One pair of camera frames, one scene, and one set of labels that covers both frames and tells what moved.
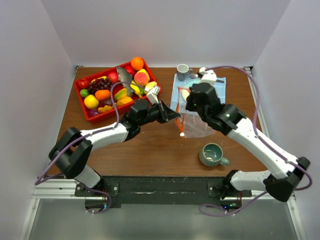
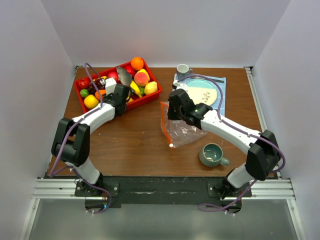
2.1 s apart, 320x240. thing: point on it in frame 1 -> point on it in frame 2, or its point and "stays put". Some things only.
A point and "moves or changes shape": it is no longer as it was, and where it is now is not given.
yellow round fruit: (91, 102) stays put
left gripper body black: (156, 113) -> (108, 97)
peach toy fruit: (141, 77) stays put
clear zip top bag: (190, 124) moves or changes shape
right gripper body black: (191, 106) -> (174, 114)
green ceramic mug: (211, 155) stays put
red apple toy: (129, 69) stays put
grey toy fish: (125, 77) stays put
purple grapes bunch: (99, 84) stays put
